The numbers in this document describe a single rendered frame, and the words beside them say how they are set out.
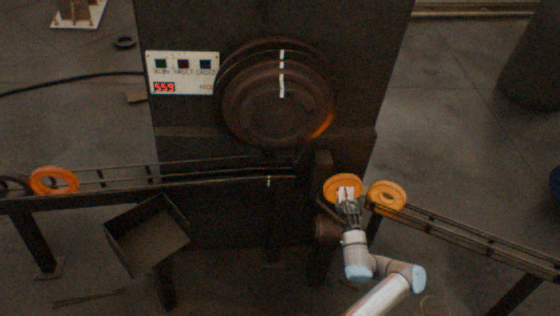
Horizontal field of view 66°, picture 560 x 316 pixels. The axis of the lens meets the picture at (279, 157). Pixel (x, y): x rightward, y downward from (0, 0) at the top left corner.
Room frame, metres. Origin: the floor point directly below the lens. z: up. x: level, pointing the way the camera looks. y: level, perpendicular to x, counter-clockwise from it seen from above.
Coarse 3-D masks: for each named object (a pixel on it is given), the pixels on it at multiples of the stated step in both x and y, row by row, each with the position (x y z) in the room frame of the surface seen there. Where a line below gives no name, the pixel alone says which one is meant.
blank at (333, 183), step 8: (336, 176) 1.15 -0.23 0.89; (344, 176) 1.15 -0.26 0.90; (352, 176) 1.16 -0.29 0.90; (328, 184) 1.13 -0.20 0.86; (336, 184) 1.13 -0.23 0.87; (344, 184) 1.14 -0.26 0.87; (352, 184) 1.14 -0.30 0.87; (360, 184) 1.15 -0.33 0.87; (328, 192) 1.12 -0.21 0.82; (336, 192) 1.15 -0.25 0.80; (360, 192) 1.15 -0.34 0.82; (328, 200) 1.12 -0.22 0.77
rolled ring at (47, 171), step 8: (40, 168) 1.13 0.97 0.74; (48, 168) 1.13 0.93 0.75; (56, 168) 1.14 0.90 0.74; (32, 176) 1.10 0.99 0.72; (40, 176) 1.11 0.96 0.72; (48, 176) 1.11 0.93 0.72; (56, 176) 1.12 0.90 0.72; (64, 176) 1.12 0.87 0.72; (72, 176) 1.14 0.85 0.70; (32, 184) 1.10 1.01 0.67; (40, 184) 1.12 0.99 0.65; (72, 184) 1.13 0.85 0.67; (40, 192) 1.10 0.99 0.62; (48, 192) 1.11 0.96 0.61; (56, 192) 1.13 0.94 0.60; (64, 192) 1.13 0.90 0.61
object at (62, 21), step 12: (60, 0) 3.46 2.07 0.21; (72, 0) 3.48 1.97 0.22; (84, 0) 3.50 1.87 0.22; (96, 0) 3.80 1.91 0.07; (60, 12) 3.46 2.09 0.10; (72, 12) 3.43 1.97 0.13; (84, 12) 3.49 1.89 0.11; (96, 12) 3.66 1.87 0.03; (60, 24) 3.38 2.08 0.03; (72, 24) 3.40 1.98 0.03; (84, 24) 3.43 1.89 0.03; (96, 24) 3.45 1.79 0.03
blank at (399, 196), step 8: (376, 184) 1.26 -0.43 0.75; (384, 184) 1.25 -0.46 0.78; (392, 184) 1.25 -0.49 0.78; (376, 192) 1.25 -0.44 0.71; (392, 192) 1.23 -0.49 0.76; (400, 192) 1.22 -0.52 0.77; (376, 200) 1.25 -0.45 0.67; (384, 200) 1.25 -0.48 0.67; (392, 200) 1.24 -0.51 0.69; (400, 200) 1.21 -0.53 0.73; (400, 208) 1.20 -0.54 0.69
